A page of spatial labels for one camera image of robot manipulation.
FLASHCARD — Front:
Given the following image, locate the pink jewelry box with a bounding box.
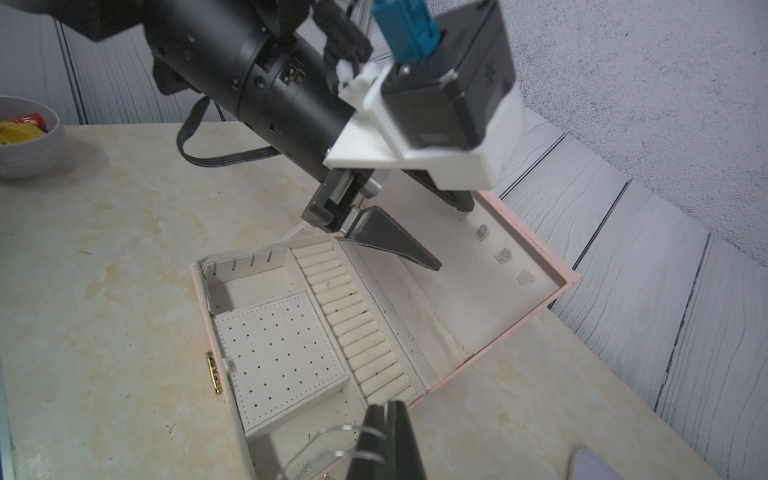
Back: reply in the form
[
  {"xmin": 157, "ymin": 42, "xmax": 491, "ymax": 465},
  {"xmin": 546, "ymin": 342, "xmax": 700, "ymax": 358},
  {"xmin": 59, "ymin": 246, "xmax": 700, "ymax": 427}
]
[{"xmin": 192, "ymin": 175, "xmax": 579, "ymax": 479}]

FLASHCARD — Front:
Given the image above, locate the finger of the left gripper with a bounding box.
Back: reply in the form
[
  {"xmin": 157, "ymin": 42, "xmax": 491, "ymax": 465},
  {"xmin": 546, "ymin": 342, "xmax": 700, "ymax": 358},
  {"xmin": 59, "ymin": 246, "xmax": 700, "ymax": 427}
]
[
  {"xmin": 403, "ymin": 169, "xmax": 476, "ymax": 213},
  {"xmin": 344, "ymin": 206, "xmax": 442, "ymax": 271}
]

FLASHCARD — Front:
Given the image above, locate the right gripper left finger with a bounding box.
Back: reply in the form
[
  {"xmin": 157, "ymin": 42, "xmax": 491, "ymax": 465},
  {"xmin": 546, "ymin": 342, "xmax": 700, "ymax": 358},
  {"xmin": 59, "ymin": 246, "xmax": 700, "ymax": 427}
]
[{"xmin": 345, "ymin": 404, "xmax": 388, "ymax": 480}]

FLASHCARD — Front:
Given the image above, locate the grey bowl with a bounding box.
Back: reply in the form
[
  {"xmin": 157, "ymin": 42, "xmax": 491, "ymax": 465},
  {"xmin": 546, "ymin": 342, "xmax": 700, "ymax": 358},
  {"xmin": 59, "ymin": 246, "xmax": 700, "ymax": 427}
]
[{"xmin": 1, "ymin": 95, "xmax": 67, "ymax": 179}]

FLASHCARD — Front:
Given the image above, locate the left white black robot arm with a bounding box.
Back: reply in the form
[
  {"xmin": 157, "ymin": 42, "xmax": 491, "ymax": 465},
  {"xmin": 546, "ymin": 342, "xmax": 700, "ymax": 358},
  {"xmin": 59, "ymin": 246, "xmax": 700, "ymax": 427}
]
[{"xmin": 13, "ymin": 1, "xmax": 441, "ymax": 271}]

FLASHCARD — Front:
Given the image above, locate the thin silver jewelry chain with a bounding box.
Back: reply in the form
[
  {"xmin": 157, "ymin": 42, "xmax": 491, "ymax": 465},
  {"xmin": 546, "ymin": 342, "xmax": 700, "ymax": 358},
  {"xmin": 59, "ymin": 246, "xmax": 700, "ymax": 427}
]
[{"xmin": 275, "ymin": 422, "xmax": 388, "ymax": 480}]

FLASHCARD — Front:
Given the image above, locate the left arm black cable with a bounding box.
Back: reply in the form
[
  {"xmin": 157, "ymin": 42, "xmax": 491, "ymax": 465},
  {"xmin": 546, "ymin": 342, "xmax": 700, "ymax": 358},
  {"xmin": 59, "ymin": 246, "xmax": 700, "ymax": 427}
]
[{"xmin": 175, "ymin": 95, "xmax": 283, "ymax": 169}]

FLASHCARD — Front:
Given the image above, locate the purple placemat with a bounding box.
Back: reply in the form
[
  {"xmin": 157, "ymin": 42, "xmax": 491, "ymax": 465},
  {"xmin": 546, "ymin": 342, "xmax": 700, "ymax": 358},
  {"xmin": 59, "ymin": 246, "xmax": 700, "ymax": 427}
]
[{"xmin": 568, "ymin": 448, "xmax": 625, "ymax": 480}]

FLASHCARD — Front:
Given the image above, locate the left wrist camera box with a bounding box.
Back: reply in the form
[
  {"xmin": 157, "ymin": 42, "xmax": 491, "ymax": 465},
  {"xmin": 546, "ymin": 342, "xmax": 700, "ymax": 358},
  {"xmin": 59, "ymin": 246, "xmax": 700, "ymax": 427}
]
[{"xmin": 324, "ymin": 1, "xmax": 526, "ymax": 191}]

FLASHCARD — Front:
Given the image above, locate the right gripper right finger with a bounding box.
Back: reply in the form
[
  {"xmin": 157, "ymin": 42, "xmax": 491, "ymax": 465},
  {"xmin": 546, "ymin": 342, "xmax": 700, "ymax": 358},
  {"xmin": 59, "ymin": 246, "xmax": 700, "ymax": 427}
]
[{"xmin": 385, "ymin": 400, "xmax": 427, "ymax": 480}]

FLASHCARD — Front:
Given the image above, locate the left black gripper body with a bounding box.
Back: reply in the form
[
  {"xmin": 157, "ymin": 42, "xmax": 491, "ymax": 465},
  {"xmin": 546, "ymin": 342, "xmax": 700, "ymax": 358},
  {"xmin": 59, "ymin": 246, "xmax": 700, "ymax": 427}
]
[{"xmin": 301, "ymin": 169, "xmax": 381, "ymax": 233}]

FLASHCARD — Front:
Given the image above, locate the red yellow snack packet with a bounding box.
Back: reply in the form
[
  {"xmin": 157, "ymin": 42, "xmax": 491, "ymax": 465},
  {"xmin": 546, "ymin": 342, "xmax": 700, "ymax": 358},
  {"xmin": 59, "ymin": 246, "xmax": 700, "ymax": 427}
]
[{"xmin": 0, "ymin": 113, "xmax": 48, "ymax": 146}]

